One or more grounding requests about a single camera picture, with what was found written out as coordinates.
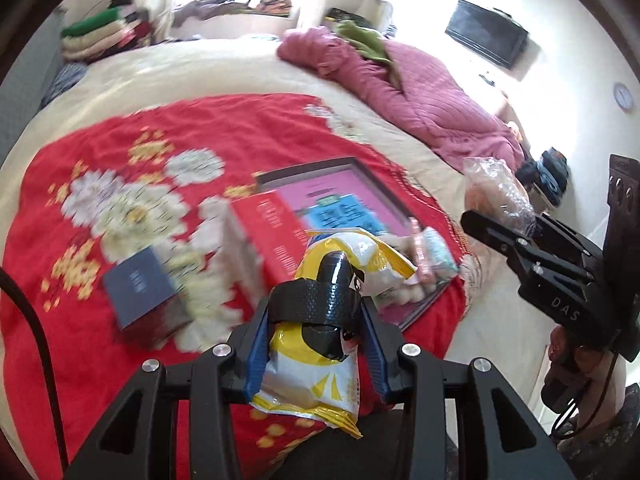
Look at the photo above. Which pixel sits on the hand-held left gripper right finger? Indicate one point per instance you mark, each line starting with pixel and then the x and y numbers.
pixel 374 355

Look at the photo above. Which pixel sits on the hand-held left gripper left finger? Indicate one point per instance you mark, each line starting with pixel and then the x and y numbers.
pixel 256 355

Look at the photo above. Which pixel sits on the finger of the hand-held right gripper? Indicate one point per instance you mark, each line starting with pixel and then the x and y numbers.
pixel 492 237
pixel 570 237

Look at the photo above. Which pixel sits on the clear plastic bag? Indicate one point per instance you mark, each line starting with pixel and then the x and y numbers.
pixel 492 190

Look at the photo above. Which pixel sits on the yellow snack packet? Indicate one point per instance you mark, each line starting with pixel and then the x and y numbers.
pixel 300 375

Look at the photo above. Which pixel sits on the white floral tissue pack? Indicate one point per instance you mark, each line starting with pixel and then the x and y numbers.
pixel 440 255

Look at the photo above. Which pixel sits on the plush bear purple dress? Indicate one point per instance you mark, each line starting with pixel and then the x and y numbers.
pixel 405 294

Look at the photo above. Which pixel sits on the pink packet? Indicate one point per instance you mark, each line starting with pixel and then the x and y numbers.
pixel 419 250

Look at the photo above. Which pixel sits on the shallow dark box pink lining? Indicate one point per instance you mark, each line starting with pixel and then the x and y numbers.
pixel 330 190

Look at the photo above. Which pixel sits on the person's right forearm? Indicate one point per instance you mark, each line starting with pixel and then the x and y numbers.
pixel 610 435

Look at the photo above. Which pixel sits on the person's right hand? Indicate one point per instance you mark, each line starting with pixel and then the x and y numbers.
pixel 560 355

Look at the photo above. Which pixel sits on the dark blue clothes heap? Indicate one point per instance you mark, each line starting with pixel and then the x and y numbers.
pixel 542 175

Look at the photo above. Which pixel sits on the person's dark trousers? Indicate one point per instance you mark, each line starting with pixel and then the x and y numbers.
pixel 350 452

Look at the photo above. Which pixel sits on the red and white box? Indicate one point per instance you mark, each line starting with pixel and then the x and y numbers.
pixel 270 240

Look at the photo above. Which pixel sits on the dark gift box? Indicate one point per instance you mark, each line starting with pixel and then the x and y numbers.
pixel 140 290

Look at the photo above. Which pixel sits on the pink quilt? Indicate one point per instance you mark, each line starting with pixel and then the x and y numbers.
pixel 425 105

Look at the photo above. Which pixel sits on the red floral blanket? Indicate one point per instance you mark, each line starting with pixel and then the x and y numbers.
pixel 100 410

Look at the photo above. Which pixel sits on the green cloth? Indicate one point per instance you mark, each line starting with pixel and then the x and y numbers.
pixel 365 37

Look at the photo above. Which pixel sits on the small black device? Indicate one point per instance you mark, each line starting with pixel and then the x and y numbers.
pixel 342 14

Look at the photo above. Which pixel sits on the cream bed sheet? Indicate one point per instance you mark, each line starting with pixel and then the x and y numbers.
pixel 200 70

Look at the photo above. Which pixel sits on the blue patterned pillow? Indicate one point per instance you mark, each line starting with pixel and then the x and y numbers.
pixel 62 82

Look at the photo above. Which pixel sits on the heap of clothes on sill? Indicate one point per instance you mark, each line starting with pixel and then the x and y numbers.
pixel 225 7

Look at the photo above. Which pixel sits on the grey quilted headboard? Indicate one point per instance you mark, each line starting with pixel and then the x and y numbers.
pixel 25 85

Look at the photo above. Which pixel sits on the pile of folded clothes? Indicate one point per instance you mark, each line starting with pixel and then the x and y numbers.
pixel 105 30

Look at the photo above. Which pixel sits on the round wall clock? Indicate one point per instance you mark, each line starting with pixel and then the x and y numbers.
pixel 625 96

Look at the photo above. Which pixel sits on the black wall television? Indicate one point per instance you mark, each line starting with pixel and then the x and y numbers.
pixel 487 32

